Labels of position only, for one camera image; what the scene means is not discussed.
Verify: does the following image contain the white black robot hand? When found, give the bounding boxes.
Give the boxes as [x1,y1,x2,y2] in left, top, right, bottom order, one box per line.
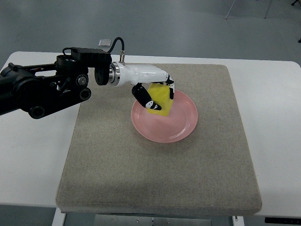
[108,62,175,111]

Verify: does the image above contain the yellow block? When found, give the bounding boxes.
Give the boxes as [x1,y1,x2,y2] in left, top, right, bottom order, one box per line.
[147,83,173,116]

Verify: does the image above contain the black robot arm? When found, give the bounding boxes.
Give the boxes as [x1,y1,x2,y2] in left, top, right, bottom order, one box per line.
[0,47,112,119]

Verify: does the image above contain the pink plate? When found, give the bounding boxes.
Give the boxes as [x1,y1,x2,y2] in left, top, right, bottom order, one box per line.
[131,90,198,143]

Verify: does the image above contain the silver floor outlet box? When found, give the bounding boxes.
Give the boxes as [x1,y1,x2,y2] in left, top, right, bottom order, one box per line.
[98,39,111,48]

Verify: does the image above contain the beige fabric mat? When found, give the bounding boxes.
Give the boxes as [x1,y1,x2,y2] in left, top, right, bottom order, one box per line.
[56,64,262,218]

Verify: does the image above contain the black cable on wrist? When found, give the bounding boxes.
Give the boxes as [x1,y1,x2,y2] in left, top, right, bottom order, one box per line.
[107,37,126,64]

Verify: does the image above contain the metal table frame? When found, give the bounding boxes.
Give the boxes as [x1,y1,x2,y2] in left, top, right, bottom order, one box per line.
[52,208,238,226]

